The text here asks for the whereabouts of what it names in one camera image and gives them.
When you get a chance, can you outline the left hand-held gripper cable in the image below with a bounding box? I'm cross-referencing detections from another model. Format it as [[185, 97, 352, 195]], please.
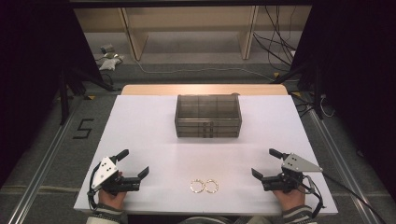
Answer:
[[87, 161, 102, 211]]

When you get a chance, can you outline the short white cable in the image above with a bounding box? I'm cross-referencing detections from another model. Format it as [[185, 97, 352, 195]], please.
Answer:
[[319, 93, 336, 119]]

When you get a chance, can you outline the clear plastic drawer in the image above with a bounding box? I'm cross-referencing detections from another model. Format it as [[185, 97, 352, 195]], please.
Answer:
[[177, 131, 241, 139], [176, 125, 242, 133], [175, 118, 243, 128]]

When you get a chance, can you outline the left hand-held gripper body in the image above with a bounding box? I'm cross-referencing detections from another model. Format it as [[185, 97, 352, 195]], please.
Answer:
[[91, 156, 141, 197]]

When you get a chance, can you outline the person's left hand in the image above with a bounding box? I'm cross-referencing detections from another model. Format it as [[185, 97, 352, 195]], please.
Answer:
[[97, 172, 128, 211]]

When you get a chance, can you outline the right hand-held gripper cable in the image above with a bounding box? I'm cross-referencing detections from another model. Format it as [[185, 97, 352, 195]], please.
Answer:
[[301, 171, 388, 224]]

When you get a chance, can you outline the wooden table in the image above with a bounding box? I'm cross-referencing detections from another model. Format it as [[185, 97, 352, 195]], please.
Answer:
[[120, 83, 289, 96]]

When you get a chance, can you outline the person's right hand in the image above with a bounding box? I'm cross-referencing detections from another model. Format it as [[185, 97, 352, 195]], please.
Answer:
[[273, 186, 307, 213]]

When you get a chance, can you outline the aluminium floor rail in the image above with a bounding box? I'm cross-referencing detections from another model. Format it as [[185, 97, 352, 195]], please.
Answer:
[[307, 107, 389, 224], [7, 102, 80, 224]]

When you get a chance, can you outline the dark curtain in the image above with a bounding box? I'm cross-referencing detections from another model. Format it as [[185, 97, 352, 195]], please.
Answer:
[[0, 0, 105, 189], [290, 0, 396, 202]]

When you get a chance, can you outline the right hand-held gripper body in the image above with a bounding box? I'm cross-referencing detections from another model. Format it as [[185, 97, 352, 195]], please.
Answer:
[[261, 152, 324, 193]]

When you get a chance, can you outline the hand-held gripper cable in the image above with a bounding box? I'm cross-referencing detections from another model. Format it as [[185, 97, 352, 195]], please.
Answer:
[[301, 171, 388, 224], [87, 161, 102, 211]]

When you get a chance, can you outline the white board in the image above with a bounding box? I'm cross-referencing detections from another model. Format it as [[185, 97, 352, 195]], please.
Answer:
[[73, 94, 339, 217]]

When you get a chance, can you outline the white cloth bundle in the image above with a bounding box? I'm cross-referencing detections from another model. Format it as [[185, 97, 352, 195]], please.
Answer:
[[98, 54, 125, 71]]

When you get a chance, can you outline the bundle of black cables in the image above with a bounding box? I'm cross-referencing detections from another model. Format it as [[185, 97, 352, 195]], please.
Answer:
[[251, 5, 297, 73]]

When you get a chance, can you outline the black tripod stand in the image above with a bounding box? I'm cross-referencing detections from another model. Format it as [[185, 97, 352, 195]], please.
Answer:
[[58, 65, 121, 126], [270, 58, 325, 121]]

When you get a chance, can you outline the smoky clear plastic drawer cabinet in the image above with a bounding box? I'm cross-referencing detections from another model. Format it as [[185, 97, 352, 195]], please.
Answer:
[[174, 92, 243, 139]]

